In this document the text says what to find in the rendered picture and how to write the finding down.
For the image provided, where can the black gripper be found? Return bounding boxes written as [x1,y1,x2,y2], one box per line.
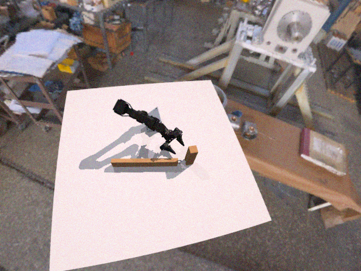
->
[160,129,185,154]

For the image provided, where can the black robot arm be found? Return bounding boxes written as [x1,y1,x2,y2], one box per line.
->
[113,99,180,140]

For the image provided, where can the wooden post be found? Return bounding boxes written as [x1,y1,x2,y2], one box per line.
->
[185,145,198,165]

